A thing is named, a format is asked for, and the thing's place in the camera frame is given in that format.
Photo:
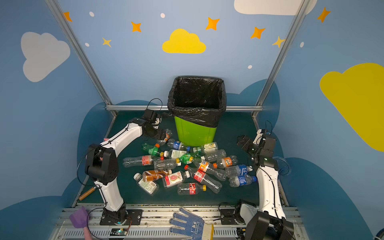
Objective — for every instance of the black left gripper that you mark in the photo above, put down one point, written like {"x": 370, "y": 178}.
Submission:
{"x": 160, "y": 133}

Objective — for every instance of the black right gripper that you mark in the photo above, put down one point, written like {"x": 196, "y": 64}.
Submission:
{"x": 249, "y": 144}

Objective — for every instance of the clear bottle orange label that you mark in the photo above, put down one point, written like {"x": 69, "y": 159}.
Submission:
{"x": 168, "y": 136}

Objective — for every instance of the green crushed plastic bottle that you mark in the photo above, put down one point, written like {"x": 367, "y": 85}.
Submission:
{"x": 153, "y": 150}

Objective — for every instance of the clear bottle red label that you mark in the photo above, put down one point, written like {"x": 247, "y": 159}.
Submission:
{"x": 146, "y": 160}

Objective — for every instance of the orange label short bottle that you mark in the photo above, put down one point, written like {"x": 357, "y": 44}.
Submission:
{"x": 223, "y": 163}

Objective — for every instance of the blue label water bottle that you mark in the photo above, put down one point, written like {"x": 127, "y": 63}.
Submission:
{"x": 238, "y": 170}

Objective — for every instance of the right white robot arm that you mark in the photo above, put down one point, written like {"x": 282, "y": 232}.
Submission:
{"x": 268, "y": 221}

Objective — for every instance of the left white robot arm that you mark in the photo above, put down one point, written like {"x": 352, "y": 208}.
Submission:
{"x": 103, "y": 168}

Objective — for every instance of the green bin black liner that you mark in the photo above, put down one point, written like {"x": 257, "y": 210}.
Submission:
{"x": 197, "y": 104}

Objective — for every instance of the clear bottle blue cap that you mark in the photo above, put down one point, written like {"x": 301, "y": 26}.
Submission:
{"x": 177, "y": 145}

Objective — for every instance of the green sprite bottle centre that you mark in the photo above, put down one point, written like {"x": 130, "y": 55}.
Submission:
{"x": 188, "y": 157}

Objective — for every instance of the brown drink bottle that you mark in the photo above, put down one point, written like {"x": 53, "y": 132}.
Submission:
{"x": 154, "y": 175}

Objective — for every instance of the cream label bottle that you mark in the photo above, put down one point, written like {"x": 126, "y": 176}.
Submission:
{"x": 206, "y": 148}

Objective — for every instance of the long bottle red label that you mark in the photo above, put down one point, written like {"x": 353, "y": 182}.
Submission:
{"x": 204, "y": 179}

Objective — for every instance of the orange label long bottle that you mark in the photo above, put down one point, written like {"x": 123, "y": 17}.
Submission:
{"x": 209, "y": 168}

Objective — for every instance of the pink label bottle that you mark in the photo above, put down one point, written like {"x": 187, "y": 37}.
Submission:
{"x": 175, "y": 179}

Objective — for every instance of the clear bottle white cap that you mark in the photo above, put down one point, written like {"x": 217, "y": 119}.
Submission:
{"x": 149, "y": 187}

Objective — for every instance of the small bottle yellow cap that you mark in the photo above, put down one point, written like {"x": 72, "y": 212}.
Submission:
{"x": 190, "y": 189}

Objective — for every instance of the blue dotted work glove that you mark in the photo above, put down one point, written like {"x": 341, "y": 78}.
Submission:
{"x": 190, "y": 225}

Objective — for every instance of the left aluminium post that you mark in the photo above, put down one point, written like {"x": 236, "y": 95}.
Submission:
{"x": 57, "y": 12}

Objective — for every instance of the wooden handle garden tool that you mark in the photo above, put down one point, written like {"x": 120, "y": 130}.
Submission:
{"x": 87, "y": 193}

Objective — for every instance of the aluminium corner post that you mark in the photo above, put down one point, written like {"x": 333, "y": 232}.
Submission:
{"x": 292, "y": 32}

